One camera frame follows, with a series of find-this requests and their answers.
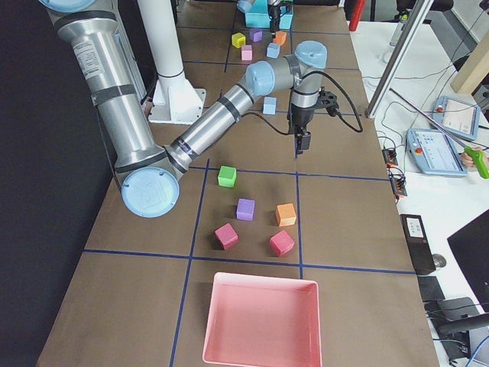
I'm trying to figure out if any dark red block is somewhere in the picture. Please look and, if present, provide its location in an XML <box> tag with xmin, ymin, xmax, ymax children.
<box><xmin>269</xmin><ymin>230</ymin><xmax>295</xmax><ymax>257</ymax></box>
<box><xmin>214</xmin><ymin>223</ymin><xmax>238</xmax><ymax>250</ymax></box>

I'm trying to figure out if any purple block near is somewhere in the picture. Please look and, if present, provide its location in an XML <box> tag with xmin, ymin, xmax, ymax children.
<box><xmin>236</xmin><ymin>198</ymin><xmax>255</xmax><ymax>221</ymax></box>

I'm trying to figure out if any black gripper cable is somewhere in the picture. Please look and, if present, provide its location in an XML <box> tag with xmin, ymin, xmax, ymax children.
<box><xmin>242</xmin><ymin>70</ymin><xmax>364</xmax><ymax>135</ymax></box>

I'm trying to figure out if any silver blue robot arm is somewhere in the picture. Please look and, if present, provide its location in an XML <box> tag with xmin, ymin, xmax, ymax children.
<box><xmin>237</xmin><ymin>0</ymin><xmax>293</xmax><ymax>34</ymax></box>
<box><xmin>44</xmin><ymin>1</ymin><xmax>328</xmax><ymax>218</ymax></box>

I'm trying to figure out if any red bottle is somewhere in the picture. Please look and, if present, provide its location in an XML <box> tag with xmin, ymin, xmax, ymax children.
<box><xmin>348</xmin><ymin>0</ymin><xmax>366</xmax><ymax>32</ymax></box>

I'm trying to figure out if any orange block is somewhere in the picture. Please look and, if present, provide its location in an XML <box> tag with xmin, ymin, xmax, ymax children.
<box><xmin>275</xmin><ymin>203</ymin><xmax>297</xmax><ymax>226</ymax></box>
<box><xmin>273</xmin><ymin>31</ymin><xmax>287</xmax><ymax>46</ymax></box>

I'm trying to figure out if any yellow block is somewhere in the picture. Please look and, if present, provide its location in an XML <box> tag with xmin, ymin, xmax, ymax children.
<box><xmin>232</xmin><ymin>32</ymin><xmax>246</xmax><ymax>49</ymax></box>

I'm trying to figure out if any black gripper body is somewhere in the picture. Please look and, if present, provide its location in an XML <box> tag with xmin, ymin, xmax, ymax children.
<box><xmin>267</xmin><ymin>0</ymin><xmax>293</xmax><ymax>24</ymax></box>

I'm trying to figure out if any light blue block moved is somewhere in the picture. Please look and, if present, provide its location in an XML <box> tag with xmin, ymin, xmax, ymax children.
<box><xmin>262</xmin><ymin>96</ymin><xmax>277</xmax><ymax>115</ymax></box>

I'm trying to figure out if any orange black connector board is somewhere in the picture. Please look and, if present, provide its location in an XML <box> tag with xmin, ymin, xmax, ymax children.
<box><xmin>381</xmin><ymin>148</ymin><xmax>407</xmax><ymax>202</ymax></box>

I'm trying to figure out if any purple block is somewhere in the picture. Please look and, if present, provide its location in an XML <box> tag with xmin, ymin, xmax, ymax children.
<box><xmin>236</xmin><ymin>198</ymin><xmax>255</xmax><ymax>221</ymax></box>
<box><xmin>249</xmin><ymin>28</ymin><xmax>263</xmax><ymax>43</ymax></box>

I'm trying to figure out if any teach pendant near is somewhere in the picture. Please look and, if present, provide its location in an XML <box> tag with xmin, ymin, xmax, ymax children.
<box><xmin>406</xmin><ymin>128</ymin><xmax>468</xmax><ymax>177</ymax></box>

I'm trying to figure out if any green block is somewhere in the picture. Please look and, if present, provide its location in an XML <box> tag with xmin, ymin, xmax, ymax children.
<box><xmin>218</xmin><ymin>165</ymin><xmax>237</xmax><ymax>188</ymax></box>

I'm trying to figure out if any blue bin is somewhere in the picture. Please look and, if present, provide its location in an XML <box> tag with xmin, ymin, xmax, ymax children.
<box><xmin>244</xmin><ymin>0</ymin><xmax>293</xmax><ymax>30</ymax></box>

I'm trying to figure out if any dark red block left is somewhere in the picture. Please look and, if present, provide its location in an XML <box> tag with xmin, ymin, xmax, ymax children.
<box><xmin>214</xmin><ymin>223</ymin><xmax>238</xmax><ymax>250</ymax></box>

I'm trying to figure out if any teach pendant far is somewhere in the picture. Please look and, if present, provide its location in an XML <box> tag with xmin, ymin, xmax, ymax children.
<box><xmin>432</xmin><ymin>96</ymin><xmax>481</xmax><ymax>141</ymax></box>

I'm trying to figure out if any black orange gripper body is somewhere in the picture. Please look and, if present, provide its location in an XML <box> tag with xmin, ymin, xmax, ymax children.
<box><xmin>287</xmin><ymin>86</ymin><xmax>339</xmax><ymax>137</ymax></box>

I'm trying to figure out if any purple block far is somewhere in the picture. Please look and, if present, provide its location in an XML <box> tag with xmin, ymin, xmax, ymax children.
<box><xmin>249</xmin><ymin>28</ymin><xmax>263</xmax><ymax>43</ymax></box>

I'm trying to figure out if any black power box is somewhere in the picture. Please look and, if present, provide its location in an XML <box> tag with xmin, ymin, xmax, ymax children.
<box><xmin>400</xmin><ymin>214</ymin><xmax>436</xmax><ymax>275</ymax></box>

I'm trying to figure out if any person's hand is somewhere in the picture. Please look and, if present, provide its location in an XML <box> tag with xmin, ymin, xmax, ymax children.
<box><xmin>461</xmin><ymin>147</ymin><xmax>487</xmax><ymax>171</ymax></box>

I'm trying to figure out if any dark red block right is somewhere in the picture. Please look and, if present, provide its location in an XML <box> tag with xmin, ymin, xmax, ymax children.
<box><xmin>269</xmin><ymin>230</ymin><xmax>295</xmax><ymax>257</ymax></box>

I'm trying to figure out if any pink block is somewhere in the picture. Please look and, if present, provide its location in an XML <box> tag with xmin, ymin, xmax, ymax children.
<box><xmin>241</xmin><ymin>44</ymin><xmax>253</xmax><ymax>61</ymax></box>

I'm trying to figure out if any orange block far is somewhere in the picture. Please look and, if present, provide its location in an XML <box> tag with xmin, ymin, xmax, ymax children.
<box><xmin>273</xmin><ymin>31</ymin><xmax>287</xmax><ymax>46</ymax></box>

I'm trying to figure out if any light blue block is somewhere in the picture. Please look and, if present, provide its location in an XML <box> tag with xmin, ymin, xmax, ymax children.
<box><xmin>266</xmin><ymin>42</ymin><xmax>281</xmax><ymax>59</ymax></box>

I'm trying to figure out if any long grabber stick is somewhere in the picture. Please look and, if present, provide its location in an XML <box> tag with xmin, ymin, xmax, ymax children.
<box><xmin>389</xmin><ymin>88</ymin><xmax>488</xmax><ymax>179</ymax></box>

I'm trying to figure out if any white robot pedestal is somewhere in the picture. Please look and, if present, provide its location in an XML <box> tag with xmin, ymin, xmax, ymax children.
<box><xmin>138</xmin><ymin>0</ymin><xmax>206</xmax><ymax>125</ymax></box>

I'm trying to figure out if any aluminium frame post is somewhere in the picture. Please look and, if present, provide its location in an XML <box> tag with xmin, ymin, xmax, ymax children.
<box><xmin>366</xmin><ymin>0</ymin><xmax>434</xmax><ymax>119</ymax></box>

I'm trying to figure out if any teach pendant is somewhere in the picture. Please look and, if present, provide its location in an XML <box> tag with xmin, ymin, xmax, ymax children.
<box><xmin>432</xmin><ymin>96</ymin><xmax>481</xmax><ymax>141</ymax></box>
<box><xmin>406</xmin><ymin>128</ymin><xmax>468</xmax><ymax>177</ymax></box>

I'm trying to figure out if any orange block near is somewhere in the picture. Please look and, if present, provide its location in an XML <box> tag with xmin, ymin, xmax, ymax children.
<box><xmin>275</xmin><ymin>203</ymin><xmax>297</xmax><ymax>226</ymax></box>

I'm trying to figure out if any pink tray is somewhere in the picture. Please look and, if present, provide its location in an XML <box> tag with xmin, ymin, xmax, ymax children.
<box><xmin>202</xmin><ymin>272</ymin><xmax>322</xmax><ymax>366</ymax></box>

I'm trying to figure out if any black monitor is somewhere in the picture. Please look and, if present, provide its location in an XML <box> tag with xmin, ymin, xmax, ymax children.
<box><xmin>448</xmin><ymin>216</ymin><xmax>488</xmax><ymax>310</ymax></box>

